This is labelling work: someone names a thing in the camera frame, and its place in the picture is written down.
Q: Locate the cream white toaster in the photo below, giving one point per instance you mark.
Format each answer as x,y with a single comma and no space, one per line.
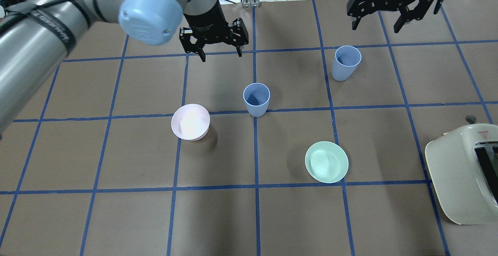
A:
463,168

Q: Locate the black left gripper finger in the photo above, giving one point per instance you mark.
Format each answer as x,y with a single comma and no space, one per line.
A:
238,42
198,48

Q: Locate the pink plastic bowl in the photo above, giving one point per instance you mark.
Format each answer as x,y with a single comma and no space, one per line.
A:
190,122

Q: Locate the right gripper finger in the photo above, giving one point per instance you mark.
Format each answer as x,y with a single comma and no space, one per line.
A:
356,20
406,15

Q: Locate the mint green plastic bowl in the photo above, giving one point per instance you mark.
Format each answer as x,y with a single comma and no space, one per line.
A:
326,162

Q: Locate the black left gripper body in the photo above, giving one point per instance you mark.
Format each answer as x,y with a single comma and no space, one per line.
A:
205,20

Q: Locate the light blue plastic cup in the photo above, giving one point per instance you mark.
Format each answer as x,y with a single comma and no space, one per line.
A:
256,97

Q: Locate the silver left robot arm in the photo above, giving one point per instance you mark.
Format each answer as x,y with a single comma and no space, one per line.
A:
37,35

